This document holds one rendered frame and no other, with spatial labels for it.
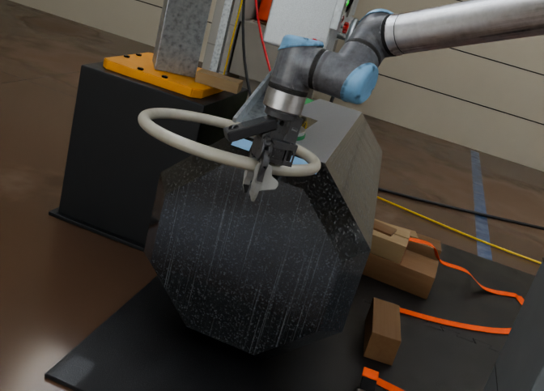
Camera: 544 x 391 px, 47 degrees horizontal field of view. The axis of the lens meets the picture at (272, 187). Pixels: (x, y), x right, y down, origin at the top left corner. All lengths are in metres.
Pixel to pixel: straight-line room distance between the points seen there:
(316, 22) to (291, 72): 0.77
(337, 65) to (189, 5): 1.63
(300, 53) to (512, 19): 0.42
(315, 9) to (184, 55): 0.96
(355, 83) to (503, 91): 6.10
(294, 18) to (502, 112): 5.45
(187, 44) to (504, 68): 4.96
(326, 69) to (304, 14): 0.81
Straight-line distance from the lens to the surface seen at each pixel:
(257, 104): 2.04
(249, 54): 5.35
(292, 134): 1.41
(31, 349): 2.25
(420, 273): 3.20
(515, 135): 7.44
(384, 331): 2.58
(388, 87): 7.38
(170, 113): 1.76
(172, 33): 2.89
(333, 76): 1.31
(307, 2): 2.11
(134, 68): 2.85
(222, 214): 2.11
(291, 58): 1.35
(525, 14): 1.23
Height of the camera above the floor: 1.36
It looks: 19 degrees down
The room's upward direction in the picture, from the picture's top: 16 degrees clockwise
